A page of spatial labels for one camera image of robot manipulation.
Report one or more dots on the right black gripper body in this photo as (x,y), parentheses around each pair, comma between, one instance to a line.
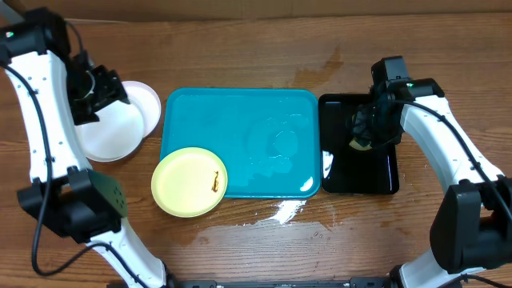
(378,130)

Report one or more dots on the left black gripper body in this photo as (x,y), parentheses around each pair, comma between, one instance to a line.
(98,92)

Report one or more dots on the green yellow sponge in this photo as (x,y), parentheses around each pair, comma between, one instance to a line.
(360,144)

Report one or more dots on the white plate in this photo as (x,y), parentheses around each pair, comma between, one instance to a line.
(147,100)
(117,134)

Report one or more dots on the yellow-green plate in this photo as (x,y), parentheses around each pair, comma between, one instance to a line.
(189,182)

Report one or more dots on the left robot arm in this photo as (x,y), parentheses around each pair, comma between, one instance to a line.
(58,91)

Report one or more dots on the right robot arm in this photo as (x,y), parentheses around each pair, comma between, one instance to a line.
(471,231)

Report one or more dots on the black plastic tray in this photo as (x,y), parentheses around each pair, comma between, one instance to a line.
(346,170)

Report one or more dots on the teal plastic tray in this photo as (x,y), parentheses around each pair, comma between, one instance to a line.
(268,139)

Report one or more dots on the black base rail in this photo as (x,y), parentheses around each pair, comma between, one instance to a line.
(358,282)

